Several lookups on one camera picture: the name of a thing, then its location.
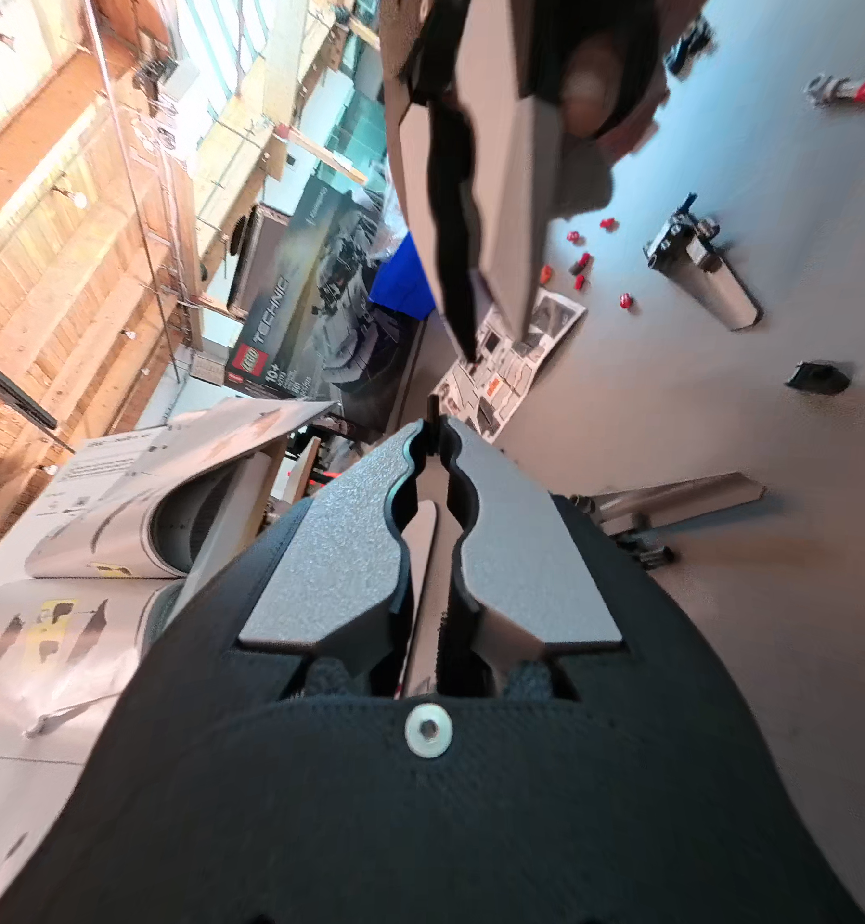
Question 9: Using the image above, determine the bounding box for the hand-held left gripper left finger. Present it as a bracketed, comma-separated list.
[237, 419, 429, 697]

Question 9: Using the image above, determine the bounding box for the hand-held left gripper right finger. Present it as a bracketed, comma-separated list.
[438, 417, 624, 697]

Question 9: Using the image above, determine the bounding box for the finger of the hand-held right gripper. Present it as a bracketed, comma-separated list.
[454, 0, 572, 349]
[385, 100, 485, 364]

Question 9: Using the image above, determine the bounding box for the grey lego wing assembly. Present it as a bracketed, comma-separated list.
[642, 193, 764, 333]
[568, 471, 767, 573]

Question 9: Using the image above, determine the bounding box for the black curved lego panel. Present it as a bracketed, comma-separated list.
[785, 359, 851, 396]

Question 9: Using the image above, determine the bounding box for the lego sticker sheet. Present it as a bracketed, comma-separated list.
[432, 287, 588, 443]

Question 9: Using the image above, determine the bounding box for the dark lego set box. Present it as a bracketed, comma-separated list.
[223, 177, 429, 436]

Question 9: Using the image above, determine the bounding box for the grey lego axle, red bush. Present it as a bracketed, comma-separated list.
[802, 71, 865, 107]

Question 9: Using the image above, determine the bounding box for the person's right hand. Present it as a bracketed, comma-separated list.
[562, 35, 624, 140]

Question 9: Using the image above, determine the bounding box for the blue plastic bin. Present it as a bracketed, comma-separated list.
[369, 231, 437, 319]

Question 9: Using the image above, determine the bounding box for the metal-edged equipment case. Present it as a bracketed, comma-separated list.
[225, 204, 292, 320]

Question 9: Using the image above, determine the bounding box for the open instruction booklet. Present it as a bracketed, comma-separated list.
[0, 398, 339, 911]

